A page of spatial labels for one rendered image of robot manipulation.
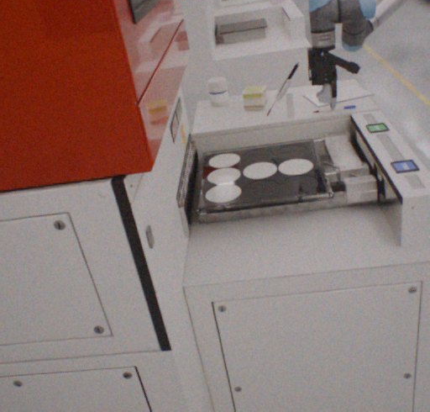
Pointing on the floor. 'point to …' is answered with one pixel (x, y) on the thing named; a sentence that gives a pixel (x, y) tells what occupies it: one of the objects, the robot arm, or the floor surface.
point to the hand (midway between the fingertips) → (333, 105)
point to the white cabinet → (317, 341)
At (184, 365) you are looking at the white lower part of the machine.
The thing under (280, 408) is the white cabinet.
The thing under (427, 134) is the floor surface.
